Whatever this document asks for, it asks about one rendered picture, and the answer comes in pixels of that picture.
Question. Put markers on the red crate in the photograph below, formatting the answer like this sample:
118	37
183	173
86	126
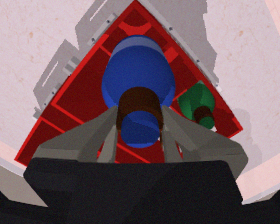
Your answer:
50	120
82	100

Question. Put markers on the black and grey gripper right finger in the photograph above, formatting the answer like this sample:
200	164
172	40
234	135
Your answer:
198	143

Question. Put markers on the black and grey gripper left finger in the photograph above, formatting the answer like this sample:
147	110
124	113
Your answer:
83	142

